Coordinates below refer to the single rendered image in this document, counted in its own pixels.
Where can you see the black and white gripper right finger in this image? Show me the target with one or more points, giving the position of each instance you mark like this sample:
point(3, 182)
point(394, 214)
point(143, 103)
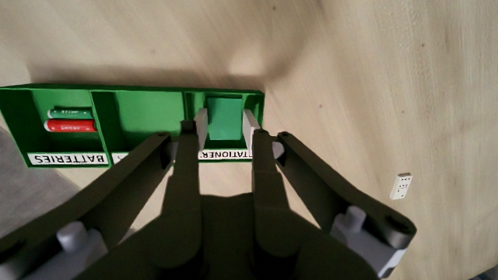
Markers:
point(375, 231)

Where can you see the red aa battery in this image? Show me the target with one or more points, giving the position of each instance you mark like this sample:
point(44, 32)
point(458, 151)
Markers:
point(54, 124)

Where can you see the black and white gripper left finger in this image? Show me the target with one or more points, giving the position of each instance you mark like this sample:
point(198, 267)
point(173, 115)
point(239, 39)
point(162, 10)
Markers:
point(65, 241)

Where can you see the green rectangular block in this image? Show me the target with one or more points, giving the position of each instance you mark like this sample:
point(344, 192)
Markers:
point(224, 118)

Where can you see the green battery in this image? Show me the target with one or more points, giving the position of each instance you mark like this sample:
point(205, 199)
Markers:
point(70, 114)

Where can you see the green rack of labelled bins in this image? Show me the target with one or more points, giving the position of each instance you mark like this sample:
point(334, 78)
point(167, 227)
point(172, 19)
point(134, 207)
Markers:
point(124, 120)

